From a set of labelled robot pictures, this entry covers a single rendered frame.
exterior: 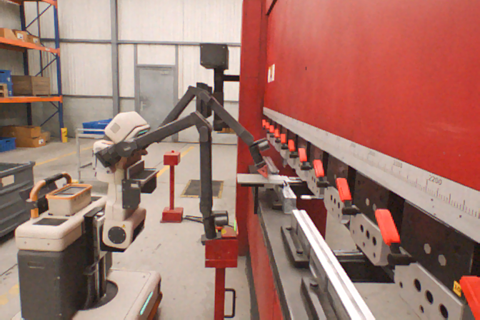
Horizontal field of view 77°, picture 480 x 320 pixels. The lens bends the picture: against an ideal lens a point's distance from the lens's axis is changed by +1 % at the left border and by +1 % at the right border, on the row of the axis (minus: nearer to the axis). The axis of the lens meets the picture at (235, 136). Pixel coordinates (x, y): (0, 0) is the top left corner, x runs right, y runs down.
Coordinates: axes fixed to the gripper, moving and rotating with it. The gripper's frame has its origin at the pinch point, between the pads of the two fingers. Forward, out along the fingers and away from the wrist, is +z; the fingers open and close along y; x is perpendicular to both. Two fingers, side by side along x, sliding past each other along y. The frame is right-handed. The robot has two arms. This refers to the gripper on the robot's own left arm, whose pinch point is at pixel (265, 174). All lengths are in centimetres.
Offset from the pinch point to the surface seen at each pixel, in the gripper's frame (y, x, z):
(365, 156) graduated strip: -115, -23, -28
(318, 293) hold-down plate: -96, 0, 14
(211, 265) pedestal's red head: -43, 42, 17
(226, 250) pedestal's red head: -43, 33, 14
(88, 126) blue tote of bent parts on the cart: 257, 204, -100
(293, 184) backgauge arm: 40, -16, 28
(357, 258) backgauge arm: -63, -21, 31
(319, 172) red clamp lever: -94, -16, -21
